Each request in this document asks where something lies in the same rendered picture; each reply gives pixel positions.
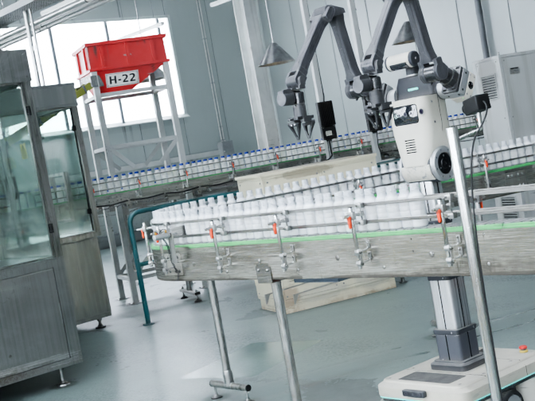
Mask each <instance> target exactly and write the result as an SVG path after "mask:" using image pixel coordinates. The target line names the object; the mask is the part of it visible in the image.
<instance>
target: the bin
mask: <svg viewBox="0 0 535 401"><path fill-rule="evenodd" d="M346 279H348V278H310V279H294V282H303V283H301V284H298V285H295V286H291V287H288V288H285V289H283V290H287V289H290V288H293V287H296V286H300V285H303V284H306V283H309V282H331V283H329V284H326V285H323V286H319V287H316V288H313V289H310V290H306V291H303V292H300V293H297V294H293V299H294V303H295V305H296V302H297V299H298V296H299V294H302V293H305V292H308V291H311V290H315V289H318V288H321V287H324V286H328V285H331V284H334V283H336V282H341V281H344V280H346ZM270 294H272V293H269V294H265V295H264V297H265V302H266V305H267V303H268V299H269V296H270Z"/></svg>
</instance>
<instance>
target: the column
mask: <svg viewBox="0 0 535 401"><path fill-rule="evenodd" d="M232 4H233V9H234V13H235V18H236V26H237V31H238V35H239V40H240V48H241V53H242V58H243V62H244V70H245V75H246V80H247V85H248V94H249V98H250V103H251V107H252V116H253V120H254V125H255V129H256V138H257V142H258V147H259V150H260V153H263V150H262V149H265V148H266V149H267V152H269V148H270V147H272V148H273V151H275V146H278V147H279V150H280V142H279V134H278V129H277V124H276V120H275V111H274V107H273V102H272V97H271V89H270V84H269V79H268V71H267V67H261V68H259V67H258V66H259V64H260V62H261V61H262V59H263V57H264V48H263V44H262V39H261V34H260V26H259V21H258V17H257V12H256V4H255V0H232Z"/></svg>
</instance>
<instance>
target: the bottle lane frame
mask: <svg viewBox="0 0 535 401"><path fill-rule="evenodd" d="M476 228H477V235H478V247H479V254H480V259H481V265H482V276H483V275H528V274H535V221H533V222H521V223H508V224H485V225H476ZM455 235H460V239H461V243H459V245H458V246H456V247H453V256H454V257H457V256H459V251H458V247H462V249H463V255H461V256H460V258H458V259H456V260H455V263H453V267H449V266H448V264H447V262H446V258H447V254H446V252H445V250H444V246H445V245H444V240H443V231H442V228H426V229H414V230H402V231H390V232H366V233H357V241H358V246H359V249H366V243H365V241H366V240H369V244H370V247H369V248H368V249H367V250H366V251H363V253H362V258H363V261H365V260H367V259H369V257H368V252H367V251H371V253H372V259H371V260H369V261H368V262H365V265H364V266H363V267H362V269H360V270H358V266H357V264H356V262H357V256H356V255H355V254H354V251H355V247H354V242H353V234H342V235H330V236H307V237H295V238H283V239H281V240H282V245H283V253H289V252H291V247H290V244H293V246H294V251H293V252H292V253H291V254H289V255H287V263H292V262H293V260H292V255H295V259H296V262H294V263H293V264H291V265H289V267H288V268H287V271H283V269H282V267H281V264H282V261H281V258H280V257H279V254H280V252H279V244H278V239H260V240H248V241H236V242H223V243H217V244H218V248H219V253H220V256H225V255H227V253H226V248H228V249H229V255H228V256H227V257H224V258H223V260H222V263H223V266H226V265H228V258H230V259H231V264H230V265H229V266H228V267H225V269H224V270H223V273H219V270H218V269H217V267H218V264H217V261H216V257H217V256H216V251H215V247H214V243H200V244H188V245H176V246H175V251H176V253H179V254H180V256H181V260H185V261H184V262H182V269H183V274H184V275H179V276H177V275H175V280H177V278H178V277H179V279H178V280H177V281H176V282H179V281H222V280H257V275H256V264H257V263H268V264H269V266H270V267H271V275H272V279H310V278H396V277H439V276H471V273H470V268H469V264H468V259H467V250H466V245H465V240H464V235H463V226H461V227H449V228H447V236H448V241H449V244H451V245H454V244H457V241H456V236H455Z"/></svg>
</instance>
